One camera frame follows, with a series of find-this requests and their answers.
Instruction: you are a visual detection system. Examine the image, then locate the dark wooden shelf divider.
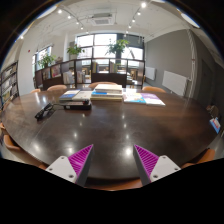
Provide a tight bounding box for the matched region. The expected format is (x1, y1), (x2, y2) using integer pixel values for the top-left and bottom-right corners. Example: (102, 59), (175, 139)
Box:
(34, 58), (145, 90)

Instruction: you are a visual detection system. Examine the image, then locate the potted plant right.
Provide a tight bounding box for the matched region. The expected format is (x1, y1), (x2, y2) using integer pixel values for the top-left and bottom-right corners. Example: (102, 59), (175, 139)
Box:
(106, 39), (129, 57)

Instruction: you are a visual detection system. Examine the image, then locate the potted plant left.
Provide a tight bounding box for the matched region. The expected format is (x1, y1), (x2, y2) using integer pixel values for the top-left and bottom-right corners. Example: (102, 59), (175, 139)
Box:
(38, 54), (56, 69)

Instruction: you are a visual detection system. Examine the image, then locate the blue yellow book pile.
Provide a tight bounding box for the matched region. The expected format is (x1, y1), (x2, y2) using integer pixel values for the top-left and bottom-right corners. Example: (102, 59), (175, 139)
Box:
(90, 91), (123, 100)

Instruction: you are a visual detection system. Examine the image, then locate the orange chair far right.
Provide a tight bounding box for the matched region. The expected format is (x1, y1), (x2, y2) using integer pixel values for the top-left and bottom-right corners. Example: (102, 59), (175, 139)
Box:
(142, 86), (166, 93)

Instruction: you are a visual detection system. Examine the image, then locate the orange chair near left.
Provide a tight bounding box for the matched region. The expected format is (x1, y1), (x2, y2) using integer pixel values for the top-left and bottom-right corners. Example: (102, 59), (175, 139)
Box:
(3, 135), (20, 151)

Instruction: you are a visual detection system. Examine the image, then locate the white book top of pile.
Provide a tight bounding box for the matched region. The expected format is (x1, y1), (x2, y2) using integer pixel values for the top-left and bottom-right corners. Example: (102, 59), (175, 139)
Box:
(95, 85), (122, 94)

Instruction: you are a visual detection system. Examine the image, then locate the colourful magazine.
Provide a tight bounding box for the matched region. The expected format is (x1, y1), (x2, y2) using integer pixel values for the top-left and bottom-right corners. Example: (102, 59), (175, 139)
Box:
(123, 92), (146, 104)

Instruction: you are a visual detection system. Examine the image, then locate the blue book on stack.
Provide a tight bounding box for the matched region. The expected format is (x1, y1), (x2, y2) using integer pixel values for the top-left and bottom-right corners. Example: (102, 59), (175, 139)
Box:
(59, 90), (80, 101)

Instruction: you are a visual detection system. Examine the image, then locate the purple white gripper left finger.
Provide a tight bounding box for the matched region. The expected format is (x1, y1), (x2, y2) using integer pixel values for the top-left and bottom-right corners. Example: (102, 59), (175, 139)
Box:
(46, 144), (94, 186)

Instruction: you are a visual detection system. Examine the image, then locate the potted plant middle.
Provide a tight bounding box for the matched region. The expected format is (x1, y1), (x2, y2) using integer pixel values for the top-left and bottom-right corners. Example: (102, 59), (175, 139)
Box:
(67, 44), (85, 60)

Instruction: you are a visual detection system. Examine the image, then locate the potted plant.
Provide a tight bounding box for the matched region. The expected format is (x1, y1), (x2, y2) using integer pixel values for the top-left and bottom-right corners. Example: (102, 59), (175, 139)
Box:
(67, 44), (85, 60)
(38, 54), (56, 69)
(106, 39), (129, 57)

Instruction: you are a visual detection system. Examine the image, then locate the ceiling air conditioner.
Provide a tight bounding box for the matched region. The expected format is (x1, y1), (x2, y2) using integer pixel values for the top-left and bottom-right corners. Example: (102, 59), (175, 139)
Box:
(91, 13), (113, 26)

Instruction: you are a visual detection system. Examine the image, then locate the purple magazine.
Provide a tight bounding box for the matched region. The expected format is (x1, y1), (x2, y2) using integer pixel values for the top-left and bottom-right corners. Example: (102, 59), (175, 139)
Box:
(142, 93), (165, 106)

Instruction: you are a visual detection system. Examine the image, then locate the white grey book on stack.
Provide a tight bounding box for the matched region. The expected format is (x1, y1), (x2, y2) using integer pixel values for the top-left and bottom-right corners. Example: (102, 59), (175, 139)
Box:
(72, 91), (92, 101)

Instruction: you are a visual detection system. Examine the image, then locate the black book under stack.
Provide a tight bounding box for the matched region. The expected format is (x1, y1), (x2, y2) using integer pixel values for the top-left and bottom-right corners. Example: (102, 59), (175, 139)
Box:
(63, 100), (92, 110)

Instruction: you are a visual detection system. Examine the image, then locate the bookshelf at left wall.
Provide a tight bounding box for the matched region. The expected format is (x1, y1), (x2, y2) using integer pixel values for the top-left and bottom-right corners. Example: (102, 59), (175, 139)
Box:
(0, 61), (19, 107)

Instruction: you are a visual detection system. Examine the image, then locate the orange chair near right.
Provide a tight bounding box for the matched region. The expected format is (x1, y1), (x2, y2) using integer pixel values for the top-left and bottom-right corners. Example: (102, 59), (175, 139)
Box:
(181, 149), (215, 168)

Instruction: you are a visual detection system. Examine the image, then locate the orange chair far left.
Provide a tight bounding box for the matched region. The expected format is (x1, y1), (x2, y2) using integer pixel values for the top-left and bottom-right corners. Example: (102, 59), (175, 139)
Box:
(47, 85), (67, 91)

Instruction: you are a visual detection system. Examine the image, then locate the white radiator large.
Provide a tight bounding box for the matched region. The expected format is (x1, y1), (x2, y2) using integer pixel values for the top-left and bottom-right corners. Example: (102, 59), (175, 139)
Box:
(162, 71), (188, 96)

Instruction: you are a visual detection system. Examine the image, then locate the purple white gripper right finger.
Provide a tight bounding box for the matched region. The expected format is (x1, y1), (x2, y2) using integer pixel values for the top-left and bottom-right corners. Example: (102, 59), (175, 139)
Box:
(133, 145), (180, 186)

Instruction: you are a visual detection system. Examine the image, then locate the white radiator small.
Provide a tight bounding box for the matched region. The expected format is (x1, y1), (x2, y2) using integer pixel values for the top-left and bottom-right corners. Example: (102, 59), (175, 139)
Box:
(145, 67), (156, 80)

